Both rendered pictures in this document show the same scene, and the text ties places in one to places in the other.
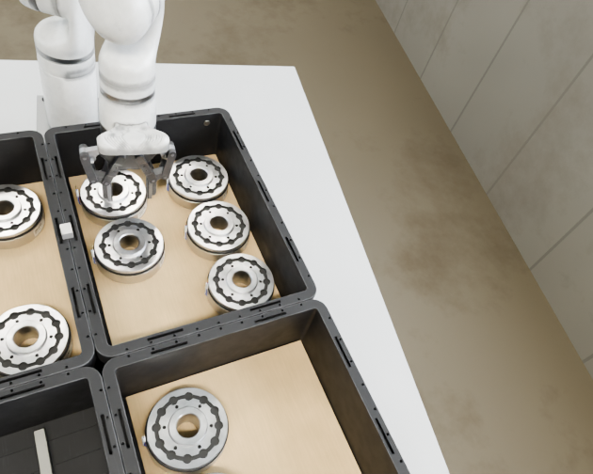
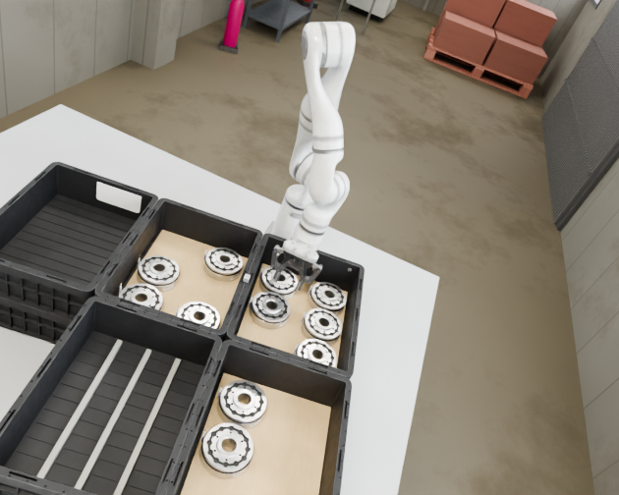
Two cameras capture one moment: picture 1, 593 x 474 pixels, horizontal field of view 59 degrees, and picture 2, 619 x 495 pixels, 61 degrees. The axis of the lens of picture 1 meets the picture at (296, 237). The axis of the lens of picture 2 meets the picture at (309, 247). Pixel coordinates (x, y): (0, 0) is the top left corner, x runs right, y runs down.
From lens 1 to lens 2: 56 cm
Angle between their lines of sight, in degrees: 28
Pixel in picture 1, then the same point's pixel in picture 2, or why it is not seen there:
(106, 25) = (313, 192)
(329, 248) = (390, 389)
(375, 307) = (399, 440)
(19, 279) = (210, 294)
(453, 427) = not seen: outside the picture
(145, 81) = (320, 225)
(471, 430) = not seen: outside the picture
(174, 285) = (281, 340)
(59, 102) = (280, 226)
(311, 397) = (316, 437)
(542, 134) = not seen: outside the picture
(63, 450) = (182, 375)
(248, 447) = (266, 435)
